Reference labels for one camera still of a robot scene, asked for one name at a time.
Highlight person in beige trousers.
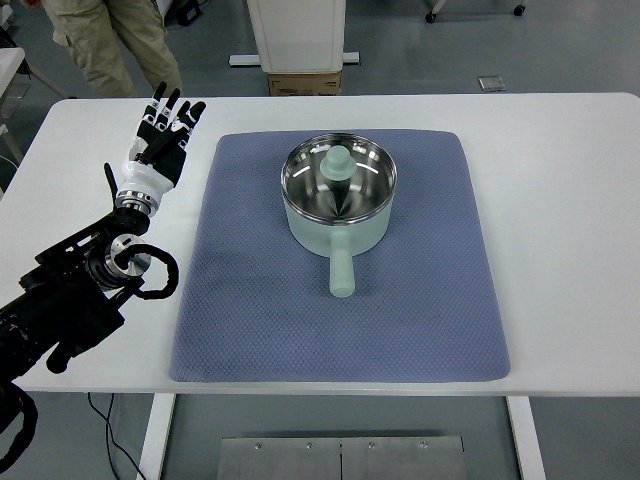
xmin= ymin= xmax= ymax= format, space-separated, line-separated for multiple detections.
xmin=22 ymin=0 xmax=183 ymax=98

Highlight blue textured table mat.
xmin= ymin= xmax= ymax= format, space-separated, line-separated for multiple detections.
xmin=169 ymin=130 xmax=510 ymax=383

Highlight black robot hand cable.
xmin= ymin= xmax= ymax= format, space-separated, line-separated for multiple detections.
xmin=103 ymin=162 xmax=180 ymax=301

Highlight black floor cable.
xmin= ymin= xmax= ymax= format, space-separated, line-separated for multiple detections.
xmin=87 ymin=392 xmax=147 ymax=480

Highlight green pot with handle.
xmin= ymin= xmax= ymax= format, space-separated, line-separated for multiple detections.
xmin=280 ymin=133 xmax=397 ymax=298

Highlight chair caster base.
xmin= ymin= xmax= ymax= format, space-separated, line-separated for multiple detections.
xmin=424 ymin=0 xmax=531 ymax=24

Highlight white table frame legs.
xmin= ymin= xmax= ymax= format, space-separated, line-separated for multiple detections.
xmin=136 ymin=393 xmax=547 ymax=479

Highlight grey floor socket plate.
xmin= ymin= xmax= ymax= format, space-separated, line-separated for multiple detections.
xmin=477 ymin=75 xmax=506 ymax=92

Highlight grey metal base plate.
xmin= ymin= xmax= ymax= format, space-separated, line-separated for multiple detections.
xmin=217 ymin=436 xmax=468 ymax=479

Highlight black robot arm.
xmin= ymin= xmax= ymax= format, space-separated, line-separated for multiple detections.
xmin=1 ymin=206 xmax=179 ymax=471

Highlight white cabinet pedestal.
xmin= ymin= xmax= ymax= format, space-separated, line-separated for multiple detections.
xmin=229 ymin=0 xmax=360 ymax=74

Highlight cardboard box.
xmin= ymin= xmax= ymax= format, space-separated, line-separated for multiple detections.
xmin=267 ymin=71 xmax=342 ymax=97

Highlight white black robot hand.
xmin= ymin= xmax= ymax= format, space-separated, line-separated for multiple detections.
xmin=114 ymin=81 xmax=206 ymax=216

